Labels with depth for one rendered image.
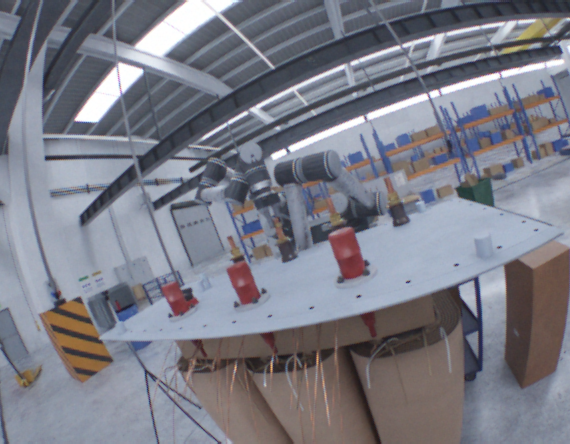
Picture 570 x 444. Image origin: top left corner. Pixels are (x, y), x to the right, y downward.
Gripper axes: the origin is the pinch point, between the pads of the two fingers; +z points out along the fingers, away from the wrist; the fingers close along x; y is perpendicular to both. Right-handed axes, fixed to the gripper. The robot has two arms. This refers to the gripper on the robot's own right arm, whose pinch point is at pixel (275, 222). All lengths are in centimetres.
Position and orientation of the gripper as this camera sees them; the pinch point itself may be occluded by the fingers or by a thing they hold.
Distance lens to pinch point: 117.4
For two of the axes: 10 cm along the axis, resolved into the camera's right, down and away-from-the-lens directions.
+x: 6.1, -2.8, 7.5
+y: 7.1, -2.3, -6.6
